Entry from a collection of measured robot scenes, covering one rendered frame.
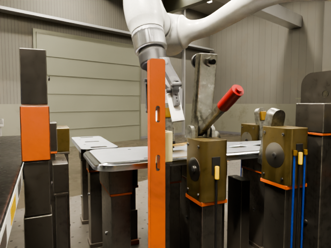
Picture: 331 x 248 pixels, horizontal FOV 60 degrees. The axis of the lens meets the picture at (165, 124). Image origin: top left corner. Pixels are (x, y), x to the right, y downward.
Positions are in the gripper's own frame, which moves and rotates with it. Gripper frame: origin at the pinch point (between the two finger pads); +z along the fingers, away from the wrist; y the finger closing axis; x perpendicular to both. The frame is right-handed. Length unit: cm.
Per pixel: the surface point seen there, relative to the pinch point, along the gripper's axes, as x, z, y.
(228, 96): 0.6, 2.7, -27.8
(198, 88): 1.1, -1.7, -20.1
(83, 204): 18.6, 15.5, 41.5
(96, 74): -125, -314, 665
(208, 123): 0.5, 5.2, -19.6
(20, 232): 39, 20, 44
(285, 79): -683, -228, 562
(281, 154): -14.2, 13.5, -20.3
